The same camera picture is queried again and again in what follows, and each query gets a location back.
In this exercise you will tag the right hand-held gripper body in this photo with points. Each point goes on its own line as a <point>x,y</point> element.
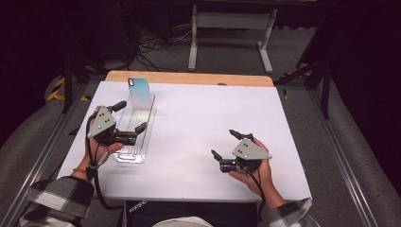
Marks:
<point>249,151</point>

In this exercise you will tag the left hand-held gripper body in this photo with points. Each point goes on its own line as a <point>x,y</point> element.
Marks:
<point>102,123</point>

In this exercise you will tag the clear plastic packaging tray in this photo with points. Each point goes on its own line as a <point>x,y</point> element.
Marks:
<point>135,151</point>

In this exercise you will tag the smartphone with iridescent case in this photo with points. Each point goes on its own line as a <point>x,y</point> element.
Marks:
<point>139,85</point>

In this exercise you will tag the person's left hand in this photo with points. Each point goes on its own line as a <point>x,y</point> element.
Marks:
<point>101,153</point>

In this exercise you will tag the person's right hand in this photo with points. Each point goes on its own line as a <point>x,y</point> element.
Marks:
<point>260,179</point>

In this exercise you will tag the white table board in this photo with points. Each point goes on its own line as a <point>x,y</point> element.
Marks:
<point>195,113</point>

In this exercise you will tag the black tripod stand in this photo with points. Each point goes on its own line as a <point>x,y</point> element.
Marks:
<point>67,85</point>

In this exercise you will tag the yellow black hazard tape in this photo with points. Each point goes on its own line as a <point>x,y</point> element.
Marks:
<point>56,94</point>

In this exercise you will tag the person's black clothed lap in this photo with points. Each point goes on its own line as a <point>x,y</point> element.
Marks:
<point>195,209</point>

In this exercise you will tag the black metal stand legs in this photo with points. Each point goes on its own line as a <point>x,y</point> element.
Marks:
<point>326,94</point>

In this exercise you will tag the aluminium floor rail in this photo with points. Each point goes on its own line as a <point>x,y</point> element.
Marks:
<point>343,157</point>
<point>41,157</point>

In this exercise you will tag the white metal stand frame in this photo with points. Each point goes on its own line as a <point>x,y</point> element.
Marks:
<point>233,20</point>

